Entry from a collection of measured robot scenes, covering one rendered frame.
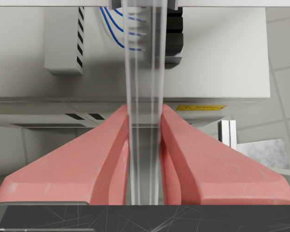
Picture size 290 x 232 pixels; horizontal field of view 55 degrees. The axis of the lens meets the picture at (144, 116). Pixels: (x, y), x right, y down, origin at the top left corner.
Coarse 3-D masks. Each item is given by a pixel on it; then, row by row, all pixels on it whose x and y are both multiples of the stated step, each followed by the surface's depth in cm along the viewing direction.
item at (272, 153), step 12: (240, 144) 106; (252, 144) 106; (264, 144) 106; (276, 144) 106; (252, 156) 105; (264, 156) 105; (276, 156) 105; (276, 168) 93; (288, 168) 105; (288, 180) 76
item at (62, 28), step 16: (48, 16) 43; (64, 16) 43; (80, 16) 44; (176, 16) 42; (48, 32) 42; (64, 32) 43; (80, 32) 44; (112, 32) 44; (176, 32) 42; (48, 48) 42; (64, 48) 42; (80, 48) 44; (176, 48) 42; (48, 64) 42; (64, 64) 42; (80, 64) 44; (224, 128) 75
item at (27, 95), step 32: (0, 32) 47; (32, 32) 47; (96, 32) 47; (192, 32) 47; (224, 32) 47; (256, 32) 47; (0, 64) 46; (32, 64) 46; (96, 64) 47; (192, 64) 47; (224, 64) 47; (256, 64) 47; (0, 96) 46; (32, 96) 46; (64, 96) 46; (96, 96) 46; (192, 96) 46; (224, 96) 46; (256, 96) 46
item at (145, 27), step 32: (128, 0) 8; (160, 0) 8; (128, 32) 9; (160, 32) 9; (128, 64) 10; (160, 64) 10; (128, 96) 11; (160, 96) 11; (128, 128) 12; (160, 128) 11
